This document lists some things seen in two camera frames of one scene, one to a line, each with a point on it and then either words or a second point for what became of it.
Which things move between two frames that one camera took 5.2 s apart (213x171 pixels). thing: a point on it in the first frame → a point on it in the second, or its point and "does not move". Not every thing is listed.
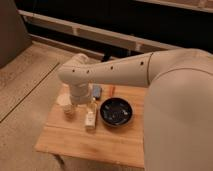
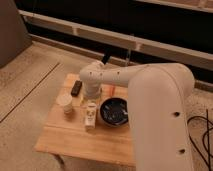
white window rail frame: (97, 34) does not move
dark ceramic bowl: (116, 112) does not move
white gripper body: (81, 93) → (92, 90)
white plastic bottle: (91, 115) does not move
